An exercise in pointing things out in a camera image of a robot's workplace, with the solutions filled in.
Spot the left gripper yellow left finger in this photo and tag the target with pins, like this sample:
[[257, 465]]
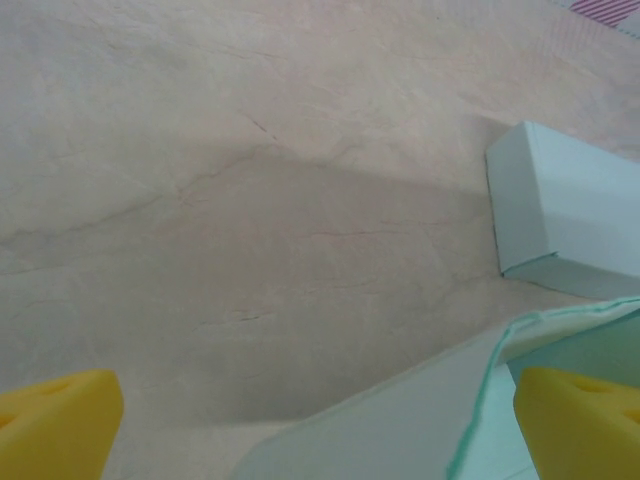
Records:
[[60, 435]]

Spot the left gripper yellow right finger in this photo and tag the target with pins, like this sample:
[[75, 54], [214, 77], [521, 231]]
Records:
[[575, 440]]

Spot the light blue paper box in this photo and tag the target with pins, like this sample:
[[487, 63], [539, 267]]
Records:
[[575, 200], [375, 435]]

